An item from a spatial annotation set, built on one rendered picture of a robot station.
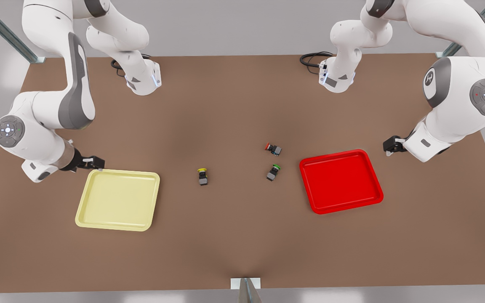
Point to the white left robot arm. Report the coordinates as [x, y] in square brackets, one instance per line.
[457, 97]

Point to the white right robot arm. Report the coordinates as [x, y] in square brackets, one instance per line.
[44, 109]

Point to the pale yellow tray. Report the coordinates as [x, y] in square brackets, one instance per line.
[118, 200]

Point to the red tray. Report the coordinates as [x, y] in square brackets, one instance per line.
[340, 181]

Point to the yellow push-button switch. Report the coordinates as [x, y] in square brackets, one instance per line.
[203, 176]

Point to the red push-button switch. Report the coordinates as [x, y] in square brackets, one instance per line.
[273, 148]

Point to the green push-button switch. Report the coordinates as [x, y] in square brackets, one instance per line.
[273, 172]

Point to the silver frame post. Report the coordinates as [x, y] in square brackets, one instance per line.
[6, 33]
[470, 33]
[246, 290]

